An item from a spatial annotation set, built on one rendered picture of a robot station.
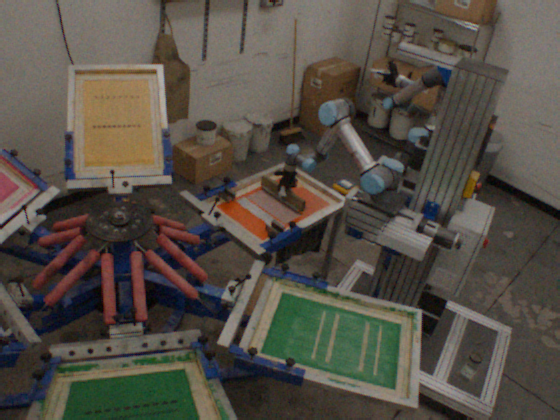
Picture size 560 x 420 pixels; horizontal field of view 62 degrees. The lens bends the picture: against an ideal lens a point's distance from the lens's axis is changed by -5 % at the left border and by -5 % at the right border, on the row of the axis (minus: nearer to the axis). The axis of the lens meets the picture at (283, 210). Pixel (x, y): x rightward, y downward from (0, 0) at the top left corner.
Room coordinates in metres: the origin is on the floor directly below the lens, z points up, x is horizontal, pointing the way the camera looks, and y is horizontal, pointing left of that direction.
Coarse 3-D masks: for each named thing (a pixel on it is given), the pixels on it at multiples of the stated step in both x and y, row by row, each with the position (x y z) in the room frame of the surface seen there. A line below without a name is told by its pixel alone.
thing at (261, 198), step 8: (248, 192) 2.61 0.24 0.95; (256, 192) 2.62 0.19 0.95; (264, 192) 2.64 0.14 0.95; (296, 192) 2.69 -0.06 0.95; (256, 200) 2.53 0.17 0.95; (264, 200) 2.55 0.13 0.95; (272, 200) 2.56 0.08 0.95; (224, 208) 2.40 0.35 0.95; (232, 208) 2.41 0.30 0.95; (240, 208) 2.42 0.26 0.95; (264, 208) 2.46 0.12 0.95; (232, 216) 2.33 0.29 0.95; (240, 216) 2.34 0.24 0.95; (248, 216) 2.36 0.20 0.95
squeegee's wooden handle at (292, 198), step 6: (264, 174) 2.69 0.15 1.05; (264, 180) 2.65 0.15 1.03; (270, 180) 2.63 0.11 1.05; (264, 186) 2.65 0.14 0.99; (270, 186) 2.62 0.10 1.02; (276, 186) 2.59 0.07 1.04; (276, 192) 2.58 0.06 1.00; (288, 192) 2.53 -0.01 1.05; (288, 198) 2.52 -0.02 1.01; (294, 198) 2.49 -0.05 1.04; (300, 198) 2.48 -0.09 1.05; (294, 204) 2.48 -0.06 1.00; (300, 204) 2.46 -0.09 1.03; (300, 210) 2.45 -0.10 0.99
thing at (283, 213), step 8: (304, 192) 2.71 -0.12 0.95; (312, 200) 2.63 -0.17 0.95; (320, 200) 2.65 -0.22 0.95; (272, 208) 2.47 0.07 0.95; (280, 208) 2.49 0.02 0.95; (288, 208) 2.50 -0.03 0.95; (312, 208) 2.54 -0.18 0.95; (320, 208) 2.56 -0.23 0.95; (256, 216) 2.37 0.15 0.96; (272, 216) 2.39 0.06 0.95; (280, 216) 2.41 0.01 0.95; (288, 216) 2.42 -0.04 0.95; (296, 216) 2.43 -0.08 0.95; (304, 216) 2.45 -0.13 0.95; (248, 224) 2.28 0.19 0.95; (256, 224) 2.29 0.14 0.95; (264, 224) 2.30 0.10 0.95; (288, 224) 2.34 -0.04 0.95; (256, 232) 2.22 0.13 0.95; (264, 232) 2.23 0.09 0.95
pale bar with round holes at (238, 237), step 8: (184, 192) 2.37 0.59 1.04; (184, 200) 2.32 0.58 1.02; (192, 200) 2.30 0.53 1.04; (192, 208) 2.28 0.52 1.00; (200, 208) 2.24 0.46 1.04; (208, 208) 2.25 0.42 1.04; (224, 224) 2.13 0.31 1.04; (224, 232) 2.11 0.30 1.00; (232, 232) 2.07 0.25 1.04; (240, 232) 2.08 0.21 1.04; (232, 240) 2.05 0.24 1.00; (240, 240) 2.02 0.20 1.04; (248, 240) 2.03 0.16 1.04; (248, 248) 1.98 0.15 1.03; (256, 248) 1.97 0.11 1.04; (256, 256) 1.94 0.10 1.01
